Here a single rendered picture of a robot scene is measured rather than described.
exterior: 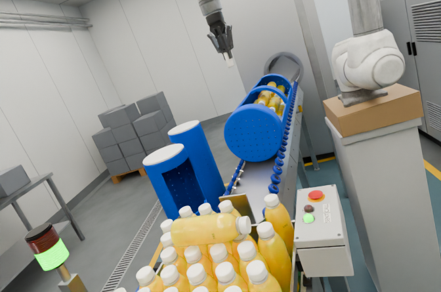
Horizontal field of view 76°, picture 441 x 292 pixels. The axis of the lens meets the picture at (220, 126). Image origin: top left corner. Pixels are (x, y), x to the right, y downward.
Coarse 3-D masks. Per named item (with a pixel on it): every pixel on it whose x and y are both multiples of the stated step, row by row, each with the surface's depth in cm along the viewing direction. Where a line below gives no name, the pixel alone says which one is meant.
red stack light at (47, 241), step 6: (48, 234) 70; (54, 234) 72; (36, 240) 68; (42, 240) 69; (48, 240) 70; (54, 240) 71; (30, 246) 69; (36, 246) 69; (42, 246) 69; (48, 246) 70; (36, 252) 69; (42, 252) 69
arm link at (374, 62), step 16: (352, 0) 100; (368, 0) 97; (352, 16) 102; (368, 16) 99; (368, 32) 100; (384, 32) 99; (352, 48) 104; (368, 48) 99; (384, 48) 98; (352, 64) 106; (368, 64) 98; (384, 64) 95; (400, 64) 95; (352, 80) 111; (368, 80) 100; (384, 80) 97
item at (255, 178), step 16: (272, 160) 141; (240, 176) 137; (256, 176) 131; (288, 176) 128; (240, 192) 122; (256, 192) 117; (288, 192) 118; (256, 208) 106; (288, 208) 110; (256, 240) 97
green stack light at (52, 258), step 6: (60, 240) 73; (54, 246) 71; (60, 246) 72; (48, 252) 70; (54, 252) 71; (60, 252) 72; (66, 252) 74; (36, 258) 70; (42, 258) 69; (48, 258) 70; (54, 258) 70; (60, 258) 72; (66, 258) 73; (42, 264) 70; (48, 264) 70; (54, 264) 71
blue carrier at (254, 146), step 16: (272, 80) 208; (288, 80) 205; (256, 96) 216; (288, 96) 178; (240, 112) 132; (256, 112) 130; (272, 112) 132; (288, 112) 166; (224, 128) 137; (240, 128) 135; (256, 128) 132; (272, 128) 130; (240, 144) 138; (256, 144) 136; (272, 144) 133; (256, 160) 138
